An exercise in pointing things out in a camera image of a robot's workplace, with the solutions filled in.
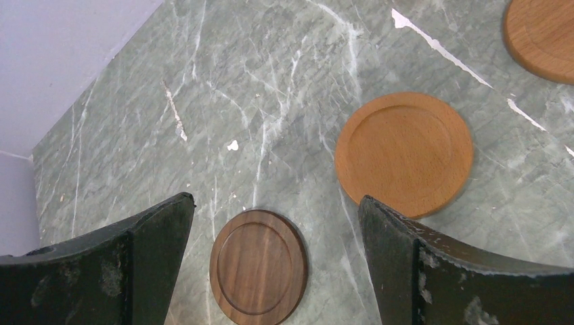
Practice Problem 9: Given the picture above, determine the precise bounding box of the dark brown wooden coaster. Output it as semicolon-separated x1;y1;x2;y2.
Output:
209;209;309;324

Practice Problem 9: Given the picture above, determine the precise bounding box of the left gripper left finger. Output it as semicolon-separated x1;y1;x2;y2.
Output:
1;192;196;324

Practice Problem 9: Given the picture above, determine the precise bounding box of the light wooden coaster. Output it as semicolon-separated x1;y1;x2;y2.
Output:
334;92;474;219
503;0;573;85

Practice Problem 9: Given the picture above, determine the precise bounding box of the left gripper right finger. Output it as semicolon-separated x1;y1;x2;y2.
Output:
358;196;573;324

